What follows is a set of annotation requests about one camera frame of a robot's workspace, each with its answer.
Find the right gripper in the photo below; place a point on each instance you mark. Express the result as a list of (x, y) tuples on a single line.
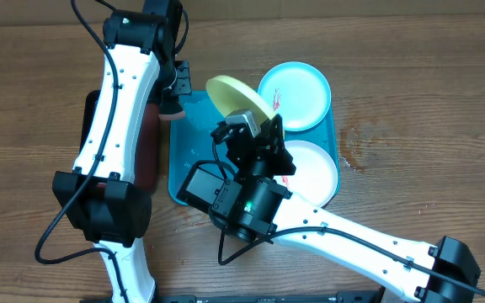
[(279, 153)]

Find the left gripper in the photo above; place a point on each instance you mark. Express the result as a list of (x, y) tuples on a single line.
[(183, 86)]

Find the green and red sponge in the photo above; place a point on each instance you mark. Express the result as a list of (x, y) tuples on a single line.
[(171, 109)]

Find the white plate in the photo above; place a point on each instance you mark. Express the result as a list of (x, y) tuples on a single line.
[(316, 178)]

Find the yellow-green plate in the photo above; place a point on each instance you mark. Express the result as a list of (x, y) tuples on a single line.
[(229, 94)]

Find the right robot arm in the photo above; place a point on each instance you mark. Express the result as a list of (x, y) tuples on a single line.
[(244, 201)]

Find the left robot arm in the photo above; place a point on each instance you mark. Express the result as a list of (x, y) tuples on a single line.
[(99, 196)]

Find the teal plastic tray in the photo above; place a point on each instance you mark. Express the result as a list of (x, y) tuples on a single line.
[(190, 138)]

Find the black tray with red liner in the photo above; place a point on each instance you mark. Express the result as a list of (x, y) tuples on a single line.
[(147, 149)]

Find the light blue plate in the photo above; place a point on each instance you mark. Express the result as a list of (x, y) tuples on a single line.
[(298, 92)]

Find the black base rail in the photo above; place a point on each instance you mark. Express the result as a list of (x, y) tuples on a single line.
[(352, 296)]

